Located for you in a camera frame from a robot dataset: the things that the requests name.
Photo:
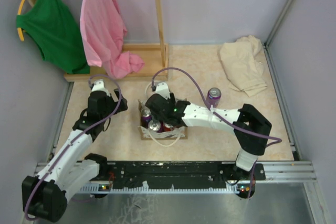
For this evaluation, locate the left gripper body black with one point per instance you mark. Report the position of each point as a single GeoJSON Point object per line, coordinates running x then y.
{"type": "Point", "coordinates": [111, 105]}

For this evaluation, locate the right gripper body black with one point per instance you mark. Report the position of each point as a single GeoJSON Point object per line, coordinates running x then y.
{"type": "Point", "coordinates": [158, 117]}

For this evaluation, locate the purple can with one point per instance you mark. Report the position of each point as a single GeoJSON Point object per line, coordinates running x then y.
{"type": "Point", "coordinates": [213, 96]}
{"type": "Point", "coordinates": [155, 126]}
{"type": "Point", "coordinates": [145, 116]}

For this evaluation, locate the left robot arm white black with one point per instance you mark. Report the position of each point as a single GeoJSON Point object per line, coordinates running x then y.
{"type": "Point", "coordinates": [47, 194]}

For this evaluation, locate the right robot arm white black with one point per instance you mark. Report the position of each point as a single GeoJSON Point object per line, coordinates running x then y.
{"type": "Point", "coordinates": [250, 127]}

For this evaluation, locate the red can front right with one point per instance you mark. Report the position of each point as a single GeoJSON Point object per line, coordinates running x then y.
{"type": "Point", "coordinates": [167, 127]}

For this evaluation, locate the wooden clothes rack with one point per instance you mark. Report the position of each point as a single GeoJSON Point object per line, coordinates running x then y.
{"type": "Point", "coordinates": [155, 56]}

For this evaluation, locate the pink t-shirt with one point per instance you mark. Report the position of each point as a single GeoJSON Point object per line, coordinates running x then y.
{"type": "Point", "coordinates": [103, 31]}

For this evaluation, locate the beige folded cloth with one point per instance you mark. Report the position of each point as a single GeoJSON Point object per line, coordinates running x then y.
{"type": "Point", "coordinates": [242, 70]}

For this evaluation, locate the green tank top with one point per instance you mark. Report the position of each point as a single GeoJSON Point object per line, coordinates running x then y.
{"type": "Point", "coordinates": [52, 27]}

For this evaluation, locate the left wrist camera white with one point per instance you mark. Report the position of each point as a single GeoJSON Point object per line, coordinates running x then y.
{"type": "Point", "coordinates": [99, 86]}

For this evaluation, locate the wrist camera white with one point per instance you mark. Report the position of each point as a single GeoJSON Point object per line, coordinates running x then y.
{"type": "Point", "coordinates": [162, 89]}
{"type": "Point", "coordinates": [99, 86]}

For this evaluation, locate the canvas bag with white handles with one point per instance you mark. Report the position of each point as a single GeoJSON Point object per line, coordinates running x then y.
{"type": "Point", "coordinates": [163, 139]}

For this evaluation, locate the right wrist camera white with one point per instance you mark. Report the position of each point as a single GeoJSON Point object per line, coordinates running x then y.
{"type": "Point", "coordinates": [162, 89]}

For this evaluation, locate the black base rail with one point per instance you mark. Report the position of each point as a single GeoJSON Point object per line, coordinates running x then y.
{"type": "Point", "coordinates": [178, 175]}

